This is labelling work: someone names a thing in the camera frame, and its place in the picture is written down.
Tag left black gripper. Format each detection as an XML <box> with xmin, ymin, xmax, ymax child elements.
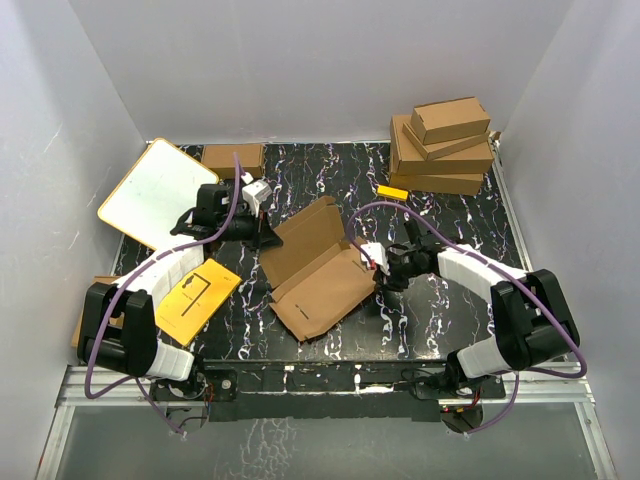
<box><xmin>218</xmin><ymin>204</ymin><xmax>284</xmax><ymax>254</ymax></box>

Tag purple cable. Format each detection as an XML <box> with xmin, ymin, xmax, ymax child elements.
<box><xmin>344</xmin><ymin>201</ymin><xmax>588</xmax><ymax>434</ymax></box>
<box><xmin>83</xmin><ymin>152</ymin><xmax>251</xmax><ymax>441</ymax></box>

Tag aluminium frame rail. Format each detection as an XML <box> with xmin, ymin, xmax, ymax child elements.
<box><xmin>34</xmin><ymin>364</ymin><xmax>619</xmax><ymax>480</ymax></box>

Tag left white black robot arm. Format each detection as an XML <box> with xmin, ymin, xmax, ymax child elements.
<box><xmin>76</xmin><ymin>176</ymin><xmax>283</xmax><ymax>399</ymax></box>

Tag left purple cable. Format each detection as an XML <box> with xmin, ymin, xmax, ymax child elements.
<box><xmin>83</xmin><ymin>152</ymin><xmax>251</xmax><ymax>441</ymax></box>

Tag white board with wooden frame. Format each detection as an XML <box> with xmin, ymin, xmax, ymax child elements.
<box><xmin>98</xmin><ymin>138</ymin><xmax>219</xmax><ymax>250</ymax></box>

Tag small yellow block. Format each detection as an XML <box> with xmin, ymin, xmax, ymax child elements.
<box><xmin>376</xmin><ymin>185</ymin><xmax>409</xmax><ymax>201</ymax></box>

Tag top small stacked cardboard box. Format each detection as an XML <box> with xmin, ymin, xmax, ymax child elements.
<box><xmin>410</xmin><ymin>97</ymin><xmax>490</xmax><ymax>144</ymax></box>

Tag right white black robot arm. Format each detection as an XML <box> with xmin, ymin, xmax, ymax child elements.
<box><xmin>374</xmin><ymin>219</ymin><xmax>580</xmax><ymax>397</ymax></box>

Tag yellow card with black drawing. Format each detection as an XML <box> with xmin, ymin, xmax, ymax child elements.
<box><xmin>155</xmin><ymin>259</ymin><xmax>241</xmax><ymax>347</ymax></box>

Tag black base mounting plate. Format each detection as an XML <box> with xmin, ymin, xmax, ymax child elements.
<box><xmin>151</xmin><ymin>360</ymin><xmax>506</xmax><ymax>422</ymax></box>

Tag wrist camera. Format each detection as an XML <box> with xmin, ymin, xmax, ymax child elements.
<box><xmin>361</xmin><ymin>242</ymin><xmax>389</xmax><ymax>275</ymax></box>
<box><xmin>242</xmin><ymin>179</ymin><xmax>272</xmax><ymax>216</ymax></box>

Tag large stacked cardboard box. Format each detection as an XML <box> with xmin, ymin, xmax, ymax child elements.
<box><xmin>390</xmin><ymin>115</ymin><xmax>494</xmax><ymax>175</ymax></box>

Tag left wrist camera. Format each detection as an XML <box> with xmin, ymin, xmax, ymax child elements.
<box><xmin>242</xmin><ymin>179</ymin><xmax>272</xmax><ymax>216</ymax></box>

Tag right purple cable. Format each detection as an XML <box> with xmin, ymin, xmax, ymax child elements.
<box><xmin>344</xmin><ymin>201</ymin><xmax>588</xmax><ymax>434</ymax></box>

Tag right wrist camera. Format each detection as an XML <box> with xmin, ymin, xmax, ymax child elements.
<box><xmin>361</xmin><ymin>242</ymin><xmax>389</xmax><ymax>275</ymax></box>

